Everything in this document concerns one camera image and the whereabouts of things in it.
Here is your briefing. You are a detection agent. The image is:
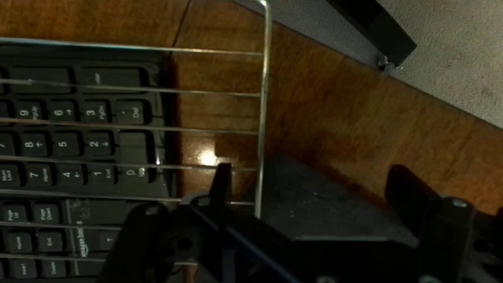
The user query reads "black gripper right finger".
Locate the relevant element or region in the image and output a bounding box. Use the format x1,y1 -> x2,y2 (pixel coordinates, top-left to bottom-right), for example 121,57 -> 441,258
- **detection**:
385,165 -> 473,283

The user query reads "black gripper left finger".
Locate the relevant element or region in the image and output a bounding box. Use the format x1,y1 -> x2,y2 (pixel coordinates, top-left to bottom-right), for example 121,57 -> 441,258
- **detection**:
99,164 -> 231,283

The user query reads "metal wire oven rack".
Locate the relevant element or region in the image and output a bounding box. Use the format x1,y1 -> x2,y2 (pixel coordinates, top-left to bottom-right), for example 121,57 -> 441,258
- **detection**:
0,0 -> 275,222

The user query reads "black computer keyboard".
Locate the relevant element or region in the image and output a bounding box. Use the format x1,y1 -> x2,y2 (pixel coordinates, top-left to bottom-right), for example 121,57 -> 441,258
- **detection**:
0,46 -> 177,282

